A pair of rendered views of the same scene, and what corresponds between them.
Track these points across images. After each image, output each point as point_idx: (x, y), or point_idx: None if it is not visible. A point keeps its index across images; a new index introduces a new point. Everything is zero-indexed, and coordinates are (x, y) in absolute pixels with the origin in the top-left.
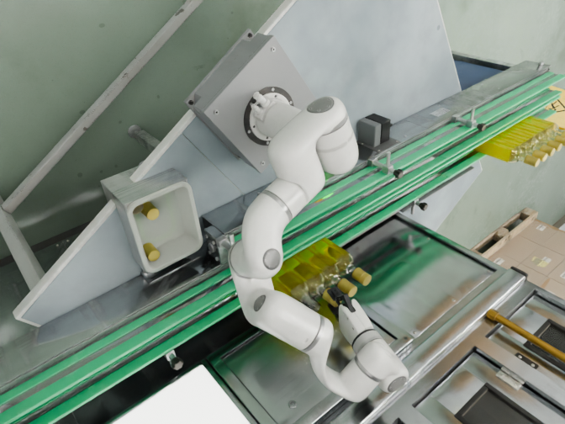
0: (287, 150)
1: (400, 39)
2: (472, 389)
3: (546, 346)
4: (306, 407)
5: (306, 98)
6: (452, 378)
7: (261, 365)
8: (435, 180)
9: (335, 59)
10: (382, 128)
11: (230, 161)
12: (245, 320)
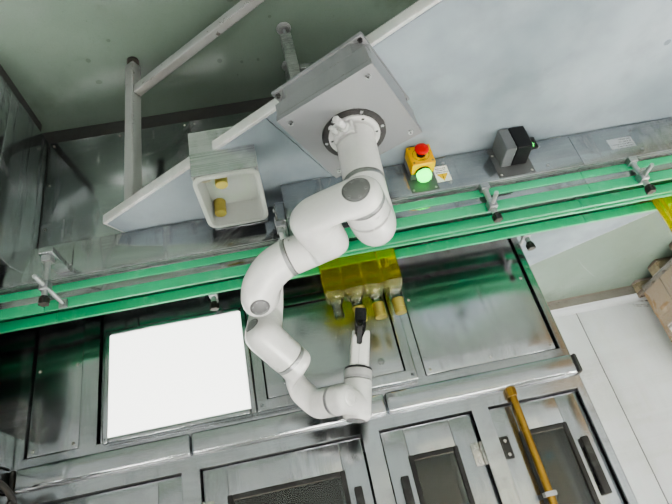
0: (300, 227)
1: (593, 52)
2: (439, 444)
3: (531, 447)
4: None
5: (404, 124)
6: (431, 426)
7: None
8: (567, 220)
9: (480, 67)
10: (517, 151)
11: None
12: (297, 282)
